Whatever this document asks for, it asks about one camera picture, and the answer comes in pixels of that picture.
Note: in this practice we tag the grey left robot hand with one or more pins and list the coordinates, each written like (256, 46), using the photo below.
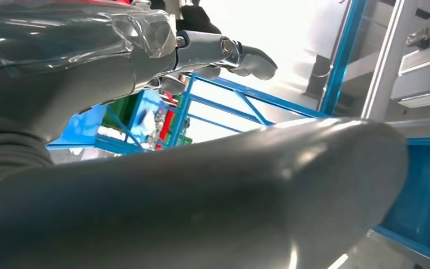
(51, 55)

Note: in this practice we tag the red barrier belt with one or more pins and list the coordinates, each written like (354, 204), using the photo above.
(167, 124)

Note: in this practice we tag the person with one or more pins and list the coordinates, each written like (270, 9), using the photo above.
(198, 20)

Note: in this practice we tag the blue steel shelving rack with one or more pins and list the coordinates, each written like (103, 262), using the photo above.
(422, 193)

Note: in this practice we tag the aluminium profile frame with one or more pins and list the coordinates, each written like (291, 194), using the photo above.
(387, 59)

